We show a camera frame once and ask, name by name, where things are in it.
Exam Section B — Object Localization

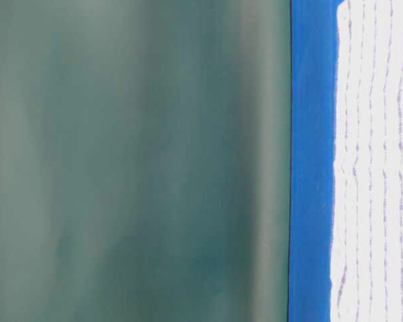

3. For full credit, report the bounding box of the white blue striped towel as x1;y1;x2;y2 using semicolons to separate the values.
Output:
330;1;403;321

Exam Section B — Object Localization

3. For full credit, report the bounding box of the blue table cloth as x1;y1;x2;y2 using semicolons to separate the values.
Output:
288;1;339;321

